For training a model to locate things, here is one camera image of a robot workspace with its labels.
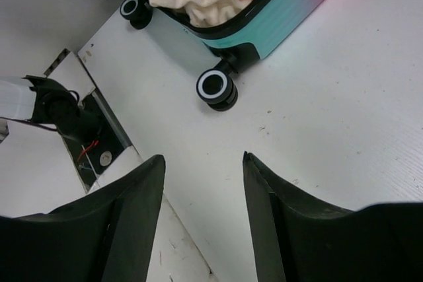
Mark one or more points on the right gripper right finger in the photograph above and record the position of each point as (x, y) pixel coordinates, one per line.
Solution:
(299, 237)

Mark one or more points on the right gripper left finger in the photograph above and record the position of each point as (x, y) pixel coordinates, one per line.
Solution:
(107, 235)

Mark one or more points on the teal pink suitcase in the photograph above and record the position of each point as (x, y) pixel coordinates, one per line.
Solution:
(250, 36)

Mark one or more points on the cream ruffled cloth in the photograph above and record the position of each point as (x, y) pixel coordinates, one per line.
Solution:
(205, 13)

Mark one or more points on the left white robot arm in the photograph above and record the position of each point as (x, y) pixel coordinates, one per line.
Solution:
(42, 101)

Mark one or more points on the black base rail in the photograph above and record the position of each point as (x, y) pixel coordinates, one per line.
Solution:
(110, 144)

